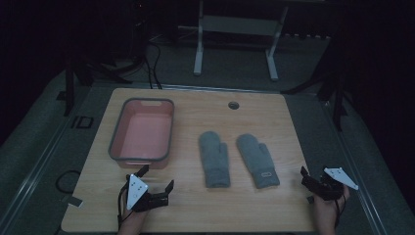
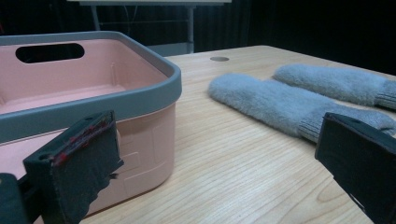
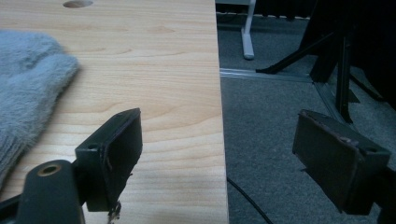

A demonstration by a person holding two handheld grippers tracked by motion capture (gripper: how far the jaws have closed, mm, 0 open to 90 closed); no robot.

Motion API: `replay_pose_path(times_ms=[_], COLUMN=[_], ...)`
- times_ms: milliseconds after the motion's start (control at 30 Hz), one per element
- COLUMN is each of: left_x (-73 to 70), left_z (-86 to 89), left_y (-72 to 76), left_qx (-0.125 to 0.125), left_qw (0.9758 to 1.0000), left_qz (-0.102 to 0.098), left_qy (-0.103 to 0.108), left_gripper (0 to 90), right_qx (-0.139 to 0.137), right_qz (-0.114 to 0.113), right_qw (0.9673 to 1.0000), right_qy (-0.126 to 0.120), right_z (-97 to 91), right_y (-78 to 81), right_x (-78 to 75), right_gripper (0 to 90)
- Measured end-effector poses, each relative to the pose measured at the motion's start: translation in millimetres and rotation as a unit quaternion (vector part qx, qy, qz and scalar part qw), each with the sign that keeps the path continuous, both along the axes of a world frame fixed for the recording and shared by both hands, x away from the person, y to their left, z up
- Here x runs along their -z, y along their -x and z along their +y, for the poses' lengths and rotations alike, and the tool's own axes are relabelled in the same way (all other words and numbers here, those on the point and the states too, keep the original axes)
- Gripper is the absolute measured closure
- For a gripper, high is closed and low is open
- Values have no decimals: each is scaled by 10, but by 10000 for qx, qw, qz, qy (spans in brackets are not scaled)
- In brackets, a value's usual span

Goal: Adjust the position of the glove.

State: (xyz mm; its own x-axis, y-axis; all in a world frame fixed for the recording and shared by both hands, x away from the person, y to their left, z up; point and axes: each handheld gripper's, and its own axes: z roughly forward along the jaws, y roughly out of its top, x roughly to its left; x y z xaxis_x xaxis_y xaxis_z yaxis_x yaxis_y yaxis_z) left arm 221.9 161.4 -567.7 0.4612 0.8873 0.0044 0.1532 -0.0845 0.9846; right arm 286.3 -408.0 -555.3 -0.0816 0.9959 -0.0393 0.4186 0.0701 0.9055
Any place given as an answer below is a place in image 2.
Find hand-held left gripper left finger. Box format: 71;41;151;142
22;109;124;224

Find grey fuzzy sock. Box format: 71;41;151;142
207;73;396;144
272;63;396;110

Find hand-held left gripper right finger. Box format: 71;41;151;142
314;112;396;224

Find white table with metal legs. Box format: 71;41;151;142
66;0;233;58

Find pink basket with grey rim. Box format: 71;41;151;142
0;30;183;224

